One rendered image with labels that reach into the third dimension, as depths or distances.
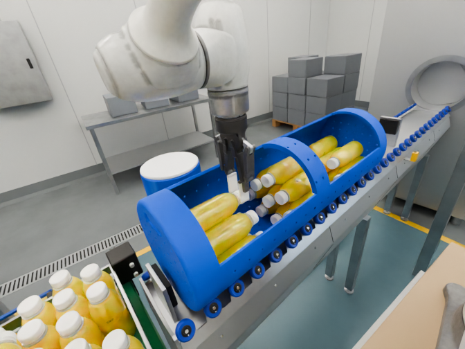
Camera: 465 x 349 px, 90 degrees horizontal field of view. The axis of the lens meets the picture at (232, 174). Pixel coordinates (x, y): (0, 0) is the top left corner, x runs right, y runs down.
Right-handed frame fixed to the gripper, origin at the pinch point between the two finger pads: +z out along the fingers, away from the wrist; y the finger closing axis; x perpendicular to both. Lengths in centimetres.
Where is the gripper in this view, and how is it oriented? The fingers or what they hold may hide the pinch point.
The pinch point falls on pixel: (238, 188)
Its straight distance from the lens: 63.9
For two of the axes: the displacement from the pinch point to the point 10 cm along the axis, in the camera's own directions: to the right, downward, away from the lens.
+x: -7.6, 3.8, -5.2
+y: -6.4, -3.2, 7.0
